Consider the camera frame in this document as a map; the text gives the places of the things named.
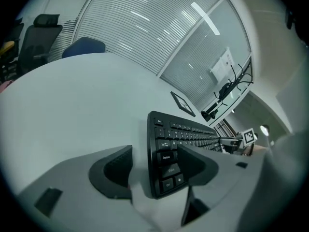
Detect glass partition with blinds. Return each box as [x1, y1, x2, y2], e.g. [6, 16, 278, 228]
[72, 0, 253, 111]

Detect black coat rack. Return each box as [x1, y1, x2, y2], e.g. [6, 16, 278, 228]
[201, 61, 254, 122]

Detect black mesh office chair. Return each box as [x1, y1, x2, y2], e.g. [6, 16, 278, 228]
[18, 14, 63, 74]
[0, 20, 25, 82]

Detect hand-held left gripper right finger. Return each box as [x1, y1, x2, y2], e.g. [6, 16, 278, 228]
[177, 144, 275, 232]

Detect pink paper sheet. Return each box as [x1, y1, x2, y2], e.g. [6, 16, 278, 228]
[0, 80, 15, 94]

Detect black head-mounted camera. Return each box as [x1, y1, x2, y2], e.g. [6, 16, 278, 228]
[286, 10, 296, 30]

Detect blue chair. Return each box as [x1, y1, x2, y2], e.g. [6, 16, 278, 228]
[62, 36, 106, 59]

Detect person's right forearm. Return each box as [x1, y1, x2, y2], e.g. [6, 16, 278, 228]
[243, 144, 269, 157]

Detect black keyboard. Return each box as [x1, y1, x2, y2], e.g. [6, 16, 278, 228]
[147, 110, 224, 200]

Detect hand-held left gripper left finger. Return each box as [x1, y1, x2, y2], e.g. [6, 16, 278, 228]
[17, 144, 157, 232]

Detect white paper notices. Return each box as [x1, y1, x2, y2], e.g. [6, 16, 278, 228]
[209, 46, 235, 84]

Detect black framed deer picture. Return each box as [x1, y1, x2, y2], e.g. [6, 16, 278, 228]
[170, 91, 196, 117]

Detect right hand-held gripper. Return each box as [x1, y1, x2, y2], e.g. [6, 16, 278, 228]
[218, 128, 257, 155]

